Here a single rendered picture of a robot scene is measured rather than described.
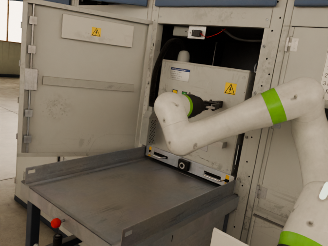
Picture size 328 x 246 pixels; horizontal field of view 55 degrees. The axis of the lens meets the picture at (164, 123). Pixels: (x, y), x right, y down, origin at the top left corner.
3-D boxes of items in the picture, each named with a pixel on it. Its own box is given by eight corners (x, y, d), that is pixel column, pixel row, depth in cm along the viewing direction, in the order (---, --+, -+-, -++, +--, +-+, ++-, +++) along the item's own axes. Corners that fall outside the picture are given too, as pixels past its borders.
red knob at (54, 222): (54, 231, 103) (55, 221, 102) (49, 226, 105) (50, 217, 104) (66, 226, 106) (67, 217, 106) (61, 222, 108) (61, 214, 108)
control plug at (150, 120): (146, 146, 160) (150, 112, 157) (139, 143, 163) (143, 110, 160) (155, 144, 166) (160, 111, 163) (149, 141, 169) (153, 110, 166)
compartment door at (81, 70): (16, 152, 159) (23, -2, 144) (135, 152, 185) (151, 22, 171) (16, 156, 153) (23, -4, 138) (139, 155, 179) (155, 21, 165)
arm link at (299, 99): (333, 114, 100) (317, 92, 109) (329, 85, 92) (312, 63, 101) (276, 134, 104) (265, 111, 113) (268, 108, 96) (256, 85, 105)
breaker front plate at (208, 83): (228, 177, 143) (247, 71, 133) (150, 148, 172) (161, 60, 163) (229, 177, 144) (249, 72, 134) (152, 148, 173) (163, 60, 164)
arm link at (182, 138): (259, 95, 111) (260, 89, 100) (273, 127, 109) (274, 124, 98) (166, 131, 120) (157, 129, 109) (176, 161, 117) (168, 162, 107)
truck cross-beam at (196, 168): (232, 189, 142) (234, 176, 140) (145, 154, 175) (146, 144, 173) (236, 187, 145) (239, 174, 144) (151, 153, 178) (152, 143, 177)
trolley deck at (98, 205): (126, 275, 89) (128, 256, 87) (20, 194, 126) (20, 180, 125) (236, 208, 140) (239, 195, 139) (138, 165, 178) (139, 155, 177)
